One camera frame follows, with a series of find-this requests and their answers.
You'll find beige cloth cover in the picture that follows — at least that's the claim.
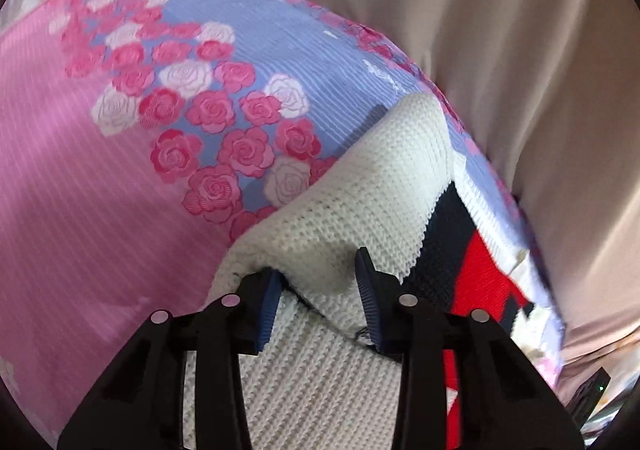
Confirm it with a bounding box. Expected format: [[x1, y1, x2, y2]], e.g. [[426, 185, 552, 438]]
[[150, 0, 640, 381]]

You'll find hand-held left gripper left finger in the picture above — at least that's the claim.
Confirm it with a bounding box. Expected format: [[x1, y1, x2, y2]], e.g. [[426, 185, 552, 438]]
[[56, 269, 284, 450]]

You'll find pink floral bed sheet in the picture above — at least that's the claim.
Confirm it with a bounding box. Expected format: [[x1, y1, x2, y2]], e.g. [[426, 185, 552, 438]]
[[0, 0, 568, 431]]

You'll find dark box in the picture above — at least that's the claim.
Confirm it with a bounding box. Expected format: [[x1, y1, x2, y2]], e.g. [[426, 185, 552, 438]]
[[567, 367, 612, 431]]

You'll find white knitted sweater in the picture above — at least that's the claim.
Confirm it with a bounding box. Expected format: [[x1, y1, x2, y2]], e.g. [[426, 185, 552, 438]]
[[182, 92, 538, 450]]

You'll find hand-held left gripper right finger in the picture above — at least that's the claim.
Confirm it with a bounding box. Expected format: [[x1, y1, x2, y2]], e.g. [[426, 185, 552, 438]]
[[354, 246, 585, 450]]

